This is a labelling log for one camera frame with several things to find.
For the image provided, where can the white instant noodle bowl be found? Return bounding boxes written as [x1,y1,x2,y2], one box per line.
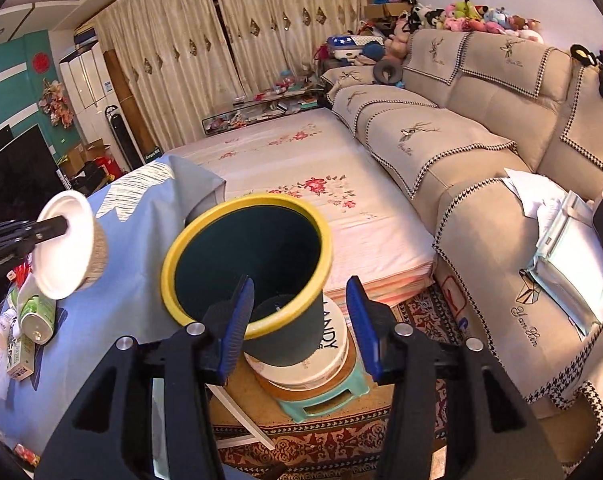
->
[32,191,108,300]

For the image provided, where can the green label plastic bottle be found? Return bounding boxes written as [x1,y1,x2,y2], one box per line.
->
[19,294,56,346]

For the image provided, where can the green white drink carton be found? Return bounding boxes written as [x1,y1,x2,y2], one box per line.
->
[7,335,36,382]

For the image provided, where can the white plastic bag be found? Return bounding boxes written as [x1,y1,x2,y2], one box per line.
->
[0,308,21,351]

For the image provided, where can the yellow rim dark trash bin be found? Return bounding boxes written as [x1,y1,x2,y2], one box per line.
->
[160,193,333,366]

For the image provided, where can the large black television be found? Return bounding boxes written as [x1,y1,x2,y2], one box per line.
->
[0,126,66,222]

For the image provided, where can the blue star tablecloth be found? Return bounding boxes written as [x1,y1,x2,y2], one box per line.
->
[0,155,225,454]

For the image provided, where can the patterned red rug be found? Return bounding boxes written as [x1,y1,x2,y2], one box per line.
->
[209,284,459,479]

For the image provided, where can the round tin box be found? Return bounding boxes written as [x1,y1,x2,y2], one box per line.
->
[245,296,365,403]

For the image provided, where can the black tower fan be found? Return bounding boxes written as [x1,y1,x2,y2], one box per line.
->
[105,105,143,170]

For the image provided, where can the papers on sofa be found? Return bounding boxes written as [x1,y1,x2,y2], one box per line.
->
[503,169,603,337]

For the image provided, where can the white standing air conditioner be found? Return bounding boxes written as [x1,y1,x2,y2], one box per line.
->
[59,41,131,172]

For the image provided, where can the floral pink floor mattress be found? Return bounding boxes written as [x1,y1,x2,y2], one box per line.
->
[175,108,435,306]

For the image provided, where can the beige patterned curtains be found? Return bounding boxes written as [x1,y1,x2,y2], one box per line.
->
[93,0,361,151]

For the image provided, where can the low glass coffee table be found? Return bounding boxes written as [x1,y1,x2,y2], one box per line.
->
[202,87,325,138]

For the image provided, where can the beige sofa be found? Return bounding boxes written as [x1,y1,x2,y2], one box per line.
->
[321,28,603,461]

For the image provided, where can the pile of plush toys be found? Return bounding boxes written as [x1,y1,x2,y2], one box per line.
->
[313,0,546,86]

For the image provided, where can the artificial flower wall decoration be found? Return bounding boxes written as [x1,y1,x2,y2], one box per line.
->
[38,78,74,129]

